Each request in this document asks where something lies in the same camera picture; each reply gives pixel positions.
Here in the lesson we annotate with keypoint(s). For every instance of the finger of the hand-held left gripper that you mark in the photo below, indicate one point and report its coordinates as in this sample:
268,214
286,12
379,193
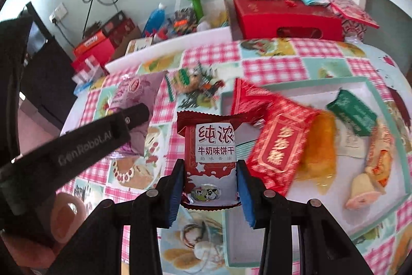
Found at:
135,115

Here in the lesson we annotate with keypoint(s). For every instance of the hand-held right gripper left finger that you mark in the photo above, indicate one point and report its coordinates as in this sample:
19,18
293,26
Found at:
175,194

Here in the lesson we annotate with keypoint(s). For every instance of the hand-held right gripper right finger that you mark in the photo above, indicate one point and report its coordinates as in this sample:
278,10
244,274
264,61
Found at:
246,197

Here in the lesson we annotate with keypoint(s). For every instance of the purple bun packet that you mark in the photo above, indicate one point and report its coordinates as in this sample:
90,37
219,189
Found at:
135,94

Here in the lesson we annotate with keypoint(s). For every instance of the dark red biscuit packet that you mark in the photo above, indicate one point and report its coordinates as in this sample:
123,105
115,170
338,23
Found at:
212,146

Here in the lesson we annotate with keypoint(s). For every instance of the large red gold-print packet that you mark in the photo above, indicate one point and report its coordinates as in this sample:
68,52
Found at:
280,146

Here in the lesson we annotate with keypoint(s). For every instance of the white tray with teal rim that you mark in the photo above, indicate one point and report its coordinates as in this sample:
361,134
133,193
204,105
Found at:
322,217

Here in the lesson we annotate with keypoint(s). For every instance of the yellow bread packet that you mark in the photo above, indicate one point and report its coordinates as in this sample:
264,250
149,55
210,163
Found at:
318,155

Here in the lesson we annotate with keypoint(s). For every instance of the small red snack packet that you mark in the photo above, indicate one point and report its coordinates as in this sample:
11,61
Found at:
247,97

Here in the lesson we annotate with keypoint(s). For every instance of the green snack packet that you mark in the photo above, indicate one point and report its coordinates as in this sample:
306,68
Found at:
352,112

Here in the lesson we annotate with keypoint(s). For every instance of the orange roll cake packet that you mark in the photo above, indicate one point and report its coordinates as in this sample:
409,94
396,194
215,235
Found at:
379,159

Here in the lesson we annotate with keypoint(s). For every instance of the person's left hand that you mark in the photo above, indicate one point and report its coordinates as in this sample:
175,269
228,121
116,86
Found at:
64,217

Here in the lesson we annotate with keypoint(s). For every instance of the clear cookie packet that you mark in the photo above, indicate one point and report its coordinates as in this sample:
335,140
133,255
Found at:
188,81

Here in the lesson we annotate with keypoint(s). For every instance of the large red box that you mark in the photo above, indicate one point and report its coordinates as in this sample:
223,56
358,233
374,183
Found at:
93,56

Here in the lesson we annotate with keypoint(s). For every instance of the cardboard box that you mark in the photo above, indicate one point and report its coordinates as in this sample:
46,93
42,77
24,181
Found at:
124,36

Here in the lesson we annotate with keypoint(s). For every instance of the orange-topped box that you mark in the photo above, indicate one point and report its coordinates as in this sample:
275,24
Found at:
90,39

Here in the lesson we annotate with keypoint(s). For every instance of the dark brown box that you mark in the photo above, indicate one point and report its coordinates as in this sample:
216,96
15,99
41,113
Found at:
117,23

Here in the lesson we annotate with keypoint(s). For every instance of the dark cabinet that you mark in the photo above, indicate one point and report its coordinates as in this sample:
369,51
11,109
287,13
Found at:
48,75

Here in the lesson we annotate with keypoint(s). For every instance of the blue bottle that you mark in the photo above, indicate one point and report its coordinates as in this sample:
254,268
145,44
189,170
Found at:
154,19

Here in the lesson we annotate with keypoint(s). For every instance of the pile of small toys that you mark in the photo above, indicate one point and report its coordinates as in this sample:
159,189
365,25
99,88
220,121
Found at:
182,22

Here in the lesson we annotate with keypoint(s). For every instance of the pudding cup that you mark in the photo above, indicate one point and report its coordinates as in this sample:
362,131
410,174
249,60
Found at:
360,193

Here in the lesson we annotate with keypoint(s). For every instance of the pink checked tablecloth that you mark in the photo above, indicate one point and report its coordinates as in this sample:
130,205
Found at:
273,65

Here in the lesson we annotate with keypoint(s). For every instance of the flat red gift box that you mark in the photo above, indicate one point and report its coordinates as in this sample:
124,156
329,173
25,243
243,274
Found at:
283,19

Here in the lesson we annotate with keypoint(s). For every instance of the white floral cloth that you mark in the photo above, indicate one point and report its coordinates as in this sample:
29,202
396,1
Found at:
389,62

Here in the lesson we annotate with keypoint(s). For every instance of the red patterned box lid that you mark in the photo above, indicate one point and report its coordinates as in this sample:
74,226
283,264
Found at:
354,12

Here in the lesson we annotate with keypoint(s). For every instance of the white wall socket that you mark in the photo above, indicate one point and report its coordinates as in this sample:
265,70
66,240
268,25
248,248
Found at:
59,12

